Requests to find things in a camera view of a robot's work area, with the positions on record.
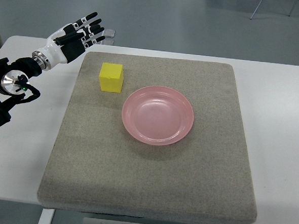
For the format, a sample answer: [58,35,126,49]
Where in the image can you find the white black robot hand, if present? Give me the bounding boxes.
[32,12,105,71]

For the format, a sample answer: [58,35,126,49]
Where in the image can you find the yellow cube block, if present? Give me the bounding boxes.
[99,62,124,93]

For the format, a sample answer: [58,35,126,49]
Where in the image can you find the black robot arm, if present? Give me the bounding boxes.
[0,57,43,127]

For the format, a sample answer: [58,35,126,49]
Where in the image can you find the pink round plate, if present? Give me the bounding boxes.
[121,86,195,146]

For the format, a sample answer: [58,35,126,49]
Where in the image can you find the small clear plastic box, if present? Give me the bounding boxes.
[102,29,116,38]

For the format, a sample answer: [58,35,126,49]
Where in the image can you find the white table leg left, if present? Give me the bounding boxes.
[38,209,55,224]

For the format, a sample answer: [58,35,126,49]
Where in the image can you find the metal chair legs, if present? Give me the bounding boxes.
[249,0,299,20]

